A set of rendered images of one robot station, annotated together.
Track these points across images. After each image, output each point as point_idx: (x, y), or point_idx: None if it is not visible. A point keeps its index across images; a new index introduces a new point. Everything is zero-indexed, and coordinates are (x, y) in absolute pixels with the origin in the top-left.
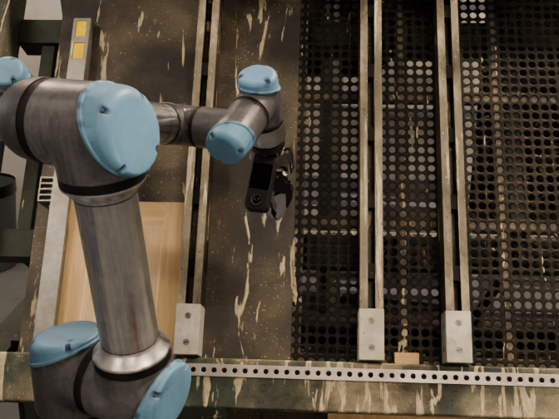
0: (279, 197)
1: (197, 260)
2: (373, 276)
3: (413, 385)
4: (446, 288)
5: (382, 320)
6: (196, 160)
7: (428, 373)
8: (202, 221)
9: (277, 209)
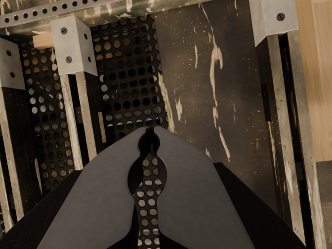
0: (90, 233)
1: (281, 89)
2: (75, 109)
3: (25, 8)
4: (4, 108)
5: (58, 62)
6: (306, 218)
7: (12, 21)
8: (285, 140)
9: (128, 158)
